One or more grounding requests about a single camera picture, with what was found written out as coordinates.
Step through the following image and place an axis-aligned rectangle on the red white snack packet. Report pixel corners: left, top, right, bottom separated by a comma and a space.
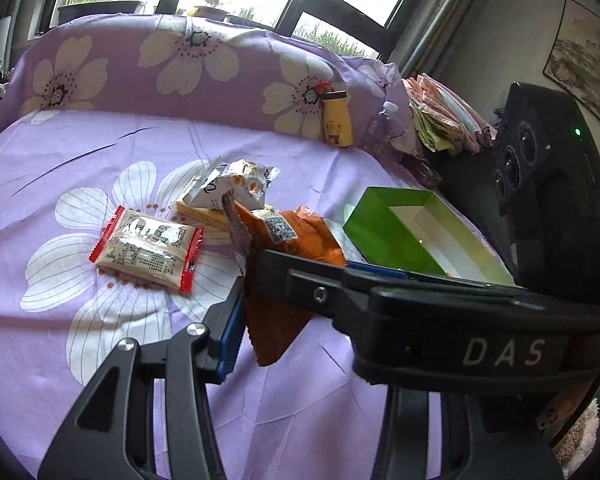
88, 206, 204, 294

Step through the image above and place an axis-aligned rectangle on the green cracker packet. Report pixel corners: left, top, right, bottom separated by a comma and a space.
173, 200, 276, 232

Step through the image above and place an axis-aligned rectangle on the orange snack packet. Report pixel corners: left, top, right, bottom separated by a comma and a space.
221, 191, 347, 367

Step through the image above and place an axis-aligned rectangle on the silver white snack packet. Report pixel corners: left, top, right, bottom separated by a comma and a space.
178, 159, 280, 210

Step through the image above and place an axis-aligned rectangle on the green cardboard box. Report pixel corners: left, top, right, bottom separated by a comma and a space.
343, 186, 515, 286

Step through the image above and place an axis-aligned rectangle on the stack of folded cloths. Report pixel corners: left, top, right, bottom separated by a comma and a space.
402, 74, 498, 155

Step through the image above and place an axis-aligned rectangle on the clear plastic water bottle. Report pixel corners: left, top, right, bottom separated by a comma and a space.
362, 101, 405, 160

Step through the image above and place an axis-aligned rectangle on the yellow bottle with red cap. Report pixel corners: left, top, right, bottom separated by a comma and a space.
314, 81, 353, 148

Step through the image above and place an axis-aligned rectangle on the purple floral bed sheet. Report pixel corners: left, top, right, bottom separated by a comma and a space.
0, 15, 415, 476

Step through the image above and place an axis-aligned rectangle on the framed landscape painting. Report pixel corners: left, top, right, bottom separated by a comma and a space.
543, 0, 600, 121

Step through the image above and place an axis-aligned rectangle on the potted plant on sill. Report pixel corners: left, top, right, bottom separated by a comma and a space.
186, 0, 228, 22

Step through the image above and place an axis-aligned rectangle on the black camera device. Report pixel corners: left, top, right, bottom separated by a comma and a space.
493, 82, 600, 287

